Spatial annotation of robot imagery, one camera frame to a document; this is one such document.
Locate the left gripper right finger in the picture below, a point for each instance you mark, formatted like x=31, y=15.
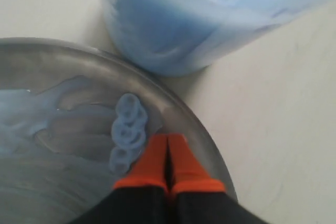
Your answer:
x=199, y=198

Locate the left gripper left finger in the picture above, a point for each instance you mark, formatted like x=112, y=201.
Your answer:
x=141, y=196

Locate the blue pump lotion bottle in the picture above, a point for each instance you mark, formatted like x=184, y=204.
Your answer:
x=177, y=37

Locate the blue soap smear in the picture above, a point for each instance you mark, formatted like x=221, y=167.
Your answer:
x=79, y=119

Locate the round stainless steel plate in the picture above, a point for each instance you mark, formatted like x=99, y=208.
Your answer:
x=57, y=189

